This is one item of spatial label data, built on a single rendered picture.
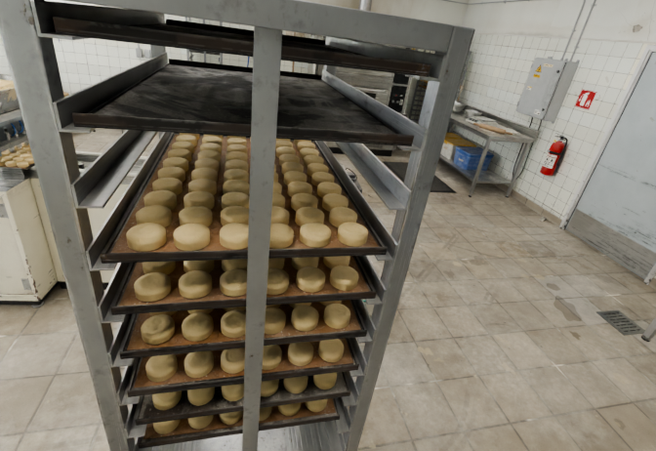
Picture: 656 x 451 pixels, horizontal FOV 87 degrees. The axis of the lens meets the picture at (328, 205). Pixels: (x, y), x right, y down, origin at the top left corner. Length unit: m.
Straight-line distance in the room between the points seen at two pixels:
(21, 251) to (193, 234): 2.17
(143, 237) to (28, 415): 1.91
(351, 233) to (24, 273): 2.41
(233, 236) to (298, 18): 0.30
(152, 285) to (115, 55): 6.20
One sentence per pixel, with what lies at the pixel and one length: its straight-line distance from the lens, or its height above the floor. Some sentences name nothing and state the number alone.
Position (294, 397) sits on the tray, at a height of 1.13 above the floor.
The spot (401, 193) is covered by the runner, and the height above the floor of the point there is 1.59.
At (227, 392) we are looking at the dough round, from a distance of 0.79.
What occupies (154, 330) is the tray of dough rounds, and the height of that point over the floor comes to 1.33.
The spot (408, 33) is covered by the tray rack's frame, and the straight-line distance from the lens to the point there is 0.45.
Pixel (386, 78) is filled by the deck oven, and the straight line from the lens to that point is 5.74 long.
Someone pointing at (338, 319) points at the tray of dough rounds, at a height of 1.33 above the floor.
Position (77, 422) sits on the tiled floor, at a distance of 2.28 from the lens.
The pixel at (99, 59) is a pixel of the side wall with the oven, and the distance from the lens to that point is 6.77.
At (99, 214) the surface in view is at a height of 0.62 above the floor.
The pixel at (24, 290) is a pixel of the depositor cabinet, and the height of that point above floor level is 0.16.
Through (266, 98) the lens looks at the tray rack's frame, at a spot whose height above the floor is 1.72.
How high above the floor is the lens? 1.79
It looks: 26 degrees down
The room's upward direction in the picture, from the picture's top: 8 degrees clockwise
